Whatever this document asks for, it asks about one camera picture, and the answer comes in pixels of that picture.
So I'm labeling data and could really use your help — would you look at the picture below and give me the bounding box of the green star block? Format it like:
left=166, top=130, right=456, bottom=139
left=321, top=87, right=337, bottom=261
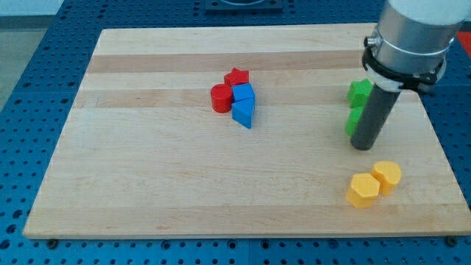
left=347, top=79, right=373, bottom=108

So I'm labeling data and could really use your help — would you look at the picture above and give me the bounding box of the yellow hexagon block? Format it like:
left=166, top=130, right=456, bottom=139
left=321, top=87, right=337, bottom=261
left=346, top=173, right=380, bottom=208

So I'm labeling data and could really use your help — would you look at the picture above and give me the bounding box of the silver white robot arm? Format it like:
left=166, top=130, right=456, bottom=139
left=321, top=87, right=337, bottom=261
left=362, top=0, right=470, bottom=93

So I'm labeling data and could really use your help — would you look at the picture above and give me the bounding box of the red cylinder block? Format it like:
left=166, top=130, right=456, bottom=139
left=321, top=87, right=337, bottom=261
left=210, top=83, right=233, bottom=113

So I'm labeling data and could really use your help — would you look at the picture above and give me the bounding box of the dark grey cylindrical pointer tool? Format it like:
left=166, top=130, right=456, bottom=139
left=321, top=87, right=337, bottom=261
left=350, top=85, right=400, bottom=151

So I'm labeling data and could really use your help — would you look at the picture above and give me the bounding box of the red object at edge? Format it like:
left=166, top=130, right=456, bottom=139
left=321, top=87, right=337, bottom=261
left=457, top=31, right=471, bottom=57

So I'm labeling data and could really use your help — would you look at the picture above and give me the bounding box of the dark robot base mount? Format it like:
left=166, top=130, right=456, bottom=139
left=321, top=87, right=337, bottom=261
left=202, top=0, right=283, bottom=12

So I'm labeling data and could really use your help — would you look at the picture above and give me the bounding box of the yellow heart block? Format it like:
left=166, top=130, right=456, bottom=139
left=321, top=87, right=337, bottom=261
left=371, top=160, right=402, bottom=196

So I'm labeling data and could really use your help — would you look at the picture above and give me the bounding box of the blue cube block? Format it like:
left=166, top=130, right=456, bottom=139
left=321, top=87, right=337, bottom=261
left=232, top=83, right=255, bottom=102

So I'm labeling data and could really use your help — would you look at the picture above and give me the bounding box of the green block behind pointer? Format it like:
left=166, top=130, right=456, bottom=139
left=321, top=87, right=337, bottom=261
left=345, top=107, right=364, bottom=136

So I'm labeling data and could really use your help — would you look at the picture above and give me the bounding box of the blue wedge block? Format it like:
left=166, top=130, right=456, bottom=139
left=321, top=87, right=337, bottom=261
left=232, top=98, right=255, bottom=129

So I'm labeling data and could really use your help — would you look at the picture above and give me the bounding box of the light wooden board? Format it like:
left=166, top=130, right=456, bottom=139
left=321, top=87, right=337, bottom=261
left=23, top=24, right=470, bottom=239

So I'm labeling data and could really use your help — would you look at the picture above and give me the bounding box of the red star block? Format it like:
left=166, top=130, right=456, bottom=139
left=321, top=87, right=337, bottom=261
left=224, top=68, right=249, bottom=86

